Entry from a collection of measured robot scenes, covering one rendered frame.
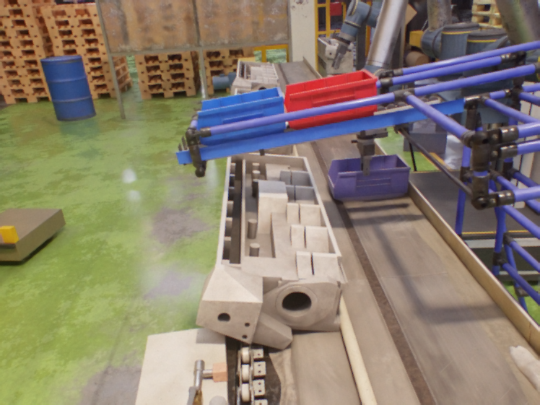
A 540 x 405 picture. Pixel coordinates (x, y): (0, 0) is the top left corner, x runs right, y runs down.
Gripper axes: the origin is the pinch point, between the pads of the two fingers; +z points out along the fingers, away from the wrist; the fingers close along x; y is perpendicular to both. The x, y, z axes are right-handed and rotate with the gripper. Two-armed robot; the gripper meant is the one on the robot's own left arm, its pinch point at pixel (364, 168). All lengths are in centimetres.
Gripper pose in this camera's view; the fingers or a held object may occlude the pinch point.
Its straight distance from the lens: 214.2
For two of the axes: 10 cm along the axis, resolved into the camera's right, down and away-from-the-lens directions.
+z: 0.8, 9.0, 4.2
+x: 0.4, 4.2, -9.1
